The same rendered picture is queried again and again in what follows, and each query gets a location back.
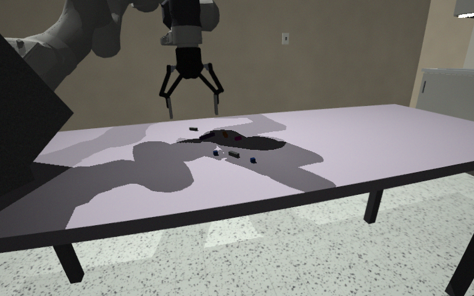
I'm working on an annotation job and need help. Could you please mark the purple rod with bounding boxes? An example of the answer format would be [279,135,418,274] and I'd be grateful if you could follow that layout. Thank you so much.
[199,133,215,140]

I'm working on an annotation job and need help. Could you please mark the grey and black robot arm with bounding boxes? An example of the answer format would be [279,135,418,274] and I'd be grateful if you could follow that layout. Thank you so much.
[5,0,220,91]

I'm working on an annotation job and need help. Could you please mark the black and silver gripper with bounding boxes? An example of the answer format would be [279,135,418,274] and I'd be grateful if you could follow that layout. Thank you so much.
[159,47,224,119]

